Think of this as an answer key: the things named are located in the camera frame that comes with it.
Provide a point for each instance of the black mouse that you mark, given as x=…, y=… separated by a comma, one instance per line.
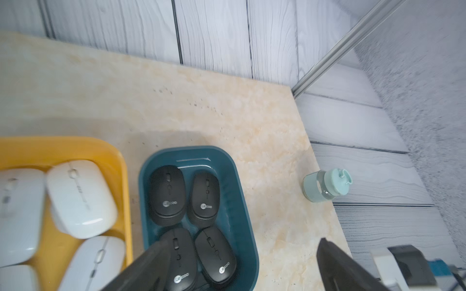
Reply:
x=204, y=202
x=217, y=258
x=167, y=196
x=182, y=274

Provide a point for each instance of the yellow plastic storage box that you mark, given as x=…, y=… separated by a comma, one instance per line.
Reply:
x=57, y=249

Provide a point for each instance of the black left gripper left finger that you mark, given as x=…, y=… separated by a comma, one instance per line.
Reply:
x=148, y=272

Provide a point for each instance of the white mouse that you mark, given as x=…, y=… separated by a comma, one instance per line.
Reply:
x=82, y=203
x=94, y=265
x=23, y=193
x=19, y=278

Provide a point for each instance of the glass jar with mint lid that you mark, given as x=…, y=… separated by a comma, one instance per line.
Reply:
x=325, y=186

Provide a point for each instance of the teal plastic storage box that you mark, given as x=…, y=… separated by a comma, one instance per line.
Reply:
x=233, y=218

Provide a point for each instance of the aluminium frame post right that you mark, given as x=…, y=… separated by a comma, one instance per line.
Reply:
x=328, y=30

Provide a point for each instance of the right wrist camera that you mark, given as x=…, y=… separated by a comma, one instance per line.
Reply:
x=405, y=268

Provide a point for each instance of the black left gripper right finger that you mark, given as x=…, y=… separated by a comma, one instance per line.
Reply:
x=339, y=272

